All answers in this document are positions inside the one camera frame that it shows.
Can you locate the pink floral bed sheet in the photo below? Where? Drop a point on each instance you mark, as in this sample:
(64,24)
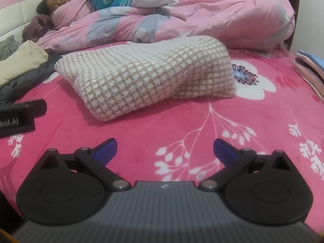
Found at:
(151,136)

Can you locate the grey patterned pillow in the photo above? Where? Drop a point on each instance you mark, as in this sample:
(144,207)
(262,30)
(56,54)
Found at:
(7,46)

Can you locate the stack of folded clothes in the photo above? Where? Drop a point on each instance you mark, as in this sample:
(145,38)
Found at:
(313,81)

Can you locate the dark grey garment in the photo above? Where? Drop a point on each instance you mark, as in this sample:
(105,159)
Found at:
(38,78)

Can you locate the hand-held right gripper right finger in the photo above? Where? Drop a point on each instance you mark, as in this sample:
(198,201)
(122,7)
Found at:
(222,151)

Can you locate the maroon pillow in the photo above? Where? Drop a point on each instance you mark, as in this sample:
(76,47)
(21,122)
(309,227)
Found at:
(35,27)

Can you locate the blue folded cloth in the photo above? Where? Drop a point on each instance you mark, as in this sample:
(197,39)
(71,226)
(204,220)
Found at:
(315,59)

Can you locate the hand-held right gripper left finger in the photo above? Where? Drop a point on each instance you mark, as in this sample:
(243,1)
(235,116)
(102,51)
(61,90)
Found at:
(108,149)

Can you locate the pink and white headboard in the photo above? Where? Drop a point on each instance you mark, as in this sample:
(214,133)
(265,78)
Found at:
(17,15)

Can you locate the beige garment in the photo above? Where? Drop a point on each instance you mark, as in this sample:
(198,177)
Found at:
(22,60)

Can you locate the pink floral duvet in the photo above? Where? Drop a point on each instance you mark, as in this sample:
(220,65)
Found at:
(202,12)

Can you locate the beige houndstooth coat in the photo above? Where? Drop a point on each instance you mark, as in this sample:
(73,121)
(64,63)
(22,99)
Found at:
(141,78)

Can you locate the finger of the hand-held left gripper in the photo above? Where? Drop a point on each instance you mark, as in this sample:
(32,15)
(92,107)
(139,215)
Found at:
(39,107)

